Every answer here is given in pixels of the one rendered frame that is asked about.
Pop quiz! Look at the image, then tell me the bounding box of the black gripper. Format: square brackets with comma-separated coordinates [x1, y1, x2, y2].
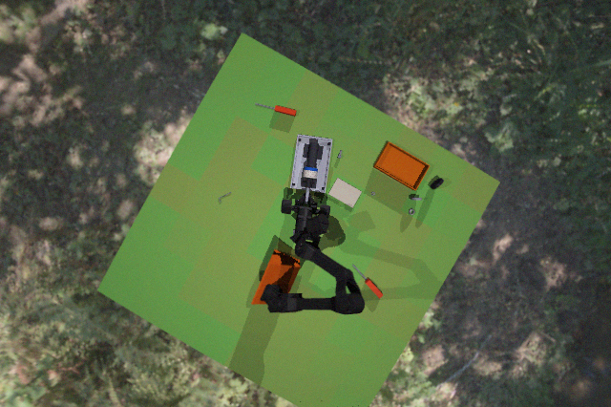
[281, 193, 330, 223]

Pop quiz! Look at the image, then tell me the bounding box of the red-handled screwdriver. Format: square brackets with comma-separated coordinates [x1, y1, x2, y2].
[353, 264, 384, 298]
[255, 103, 297, 117]

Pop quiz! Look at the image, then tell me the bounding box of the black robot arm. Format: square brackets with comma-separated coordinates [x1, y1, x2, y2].
[261, 214, 365, 314]

